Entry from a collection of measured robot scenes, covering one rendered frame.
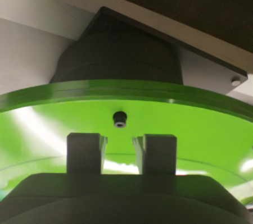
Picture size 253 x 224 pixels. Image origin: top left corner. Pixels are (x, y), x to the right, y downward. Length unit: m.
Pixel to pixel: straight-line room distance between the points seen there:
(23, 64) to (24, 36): 0.05
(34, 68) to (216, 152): 0.26
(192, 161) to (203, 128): 0.03
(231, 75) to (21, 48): 0.24
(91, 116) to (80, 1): 0.17
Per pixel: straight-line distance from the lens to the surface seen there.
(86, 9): 0.33
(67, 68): 0.33
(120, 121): 0.18
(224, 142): 0.22
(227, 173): 0.24
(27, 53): 0.39
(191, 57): 0.37
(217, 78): 0.41
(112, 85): 0.18
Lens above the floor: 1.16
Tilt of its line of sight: 34 degrees down
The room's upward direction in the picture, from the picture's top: 180 degrees clockwise
